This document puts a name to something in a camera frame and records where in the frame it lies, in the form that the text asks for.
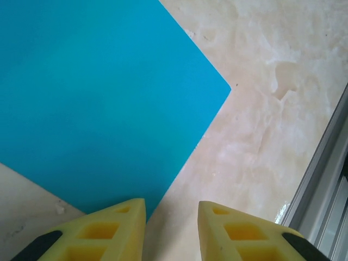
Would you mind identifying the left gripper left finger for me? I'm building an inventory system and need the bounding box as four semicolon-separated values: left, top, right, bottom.
10;197;147;261

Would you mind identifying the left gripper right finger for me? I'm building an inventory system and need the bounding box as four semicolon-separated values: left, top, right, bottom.
197;200;337;261

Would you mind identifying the aluminium front frame rail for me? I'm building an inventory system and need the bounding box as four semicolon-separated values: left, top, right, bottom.
274;81;348;261

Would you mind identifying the blue cloth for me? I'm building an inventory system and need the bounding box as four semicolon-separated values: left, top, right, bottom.
0;0;232;222

